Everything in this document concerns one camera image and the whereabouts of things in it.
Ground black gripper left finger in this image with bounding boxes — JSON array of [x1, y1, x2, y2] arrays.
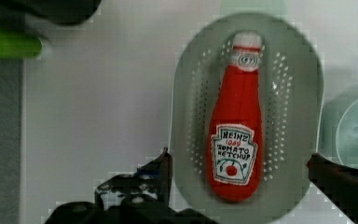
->
[[94, 147, 172, 210]]

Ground green oval strainer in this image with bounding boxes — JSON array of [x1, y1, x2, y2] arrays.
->
[[170, 13, 324, 224]]

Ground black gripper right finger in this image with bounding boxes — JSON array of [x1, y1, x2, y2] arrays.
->
[[306, 153, 358, 224]]

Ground green metal cup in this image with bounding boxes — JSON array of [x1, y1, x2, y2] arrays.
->
[[319, 86, 358, 169]]

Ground green slotted spatula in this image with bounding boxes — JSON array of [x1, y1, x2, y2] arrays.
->
[[0, 27, 42, 59]]

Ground red plush ketchup bottle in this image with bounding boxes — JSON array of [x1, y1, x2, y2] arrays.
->
[[206, 32, 264, 203]]

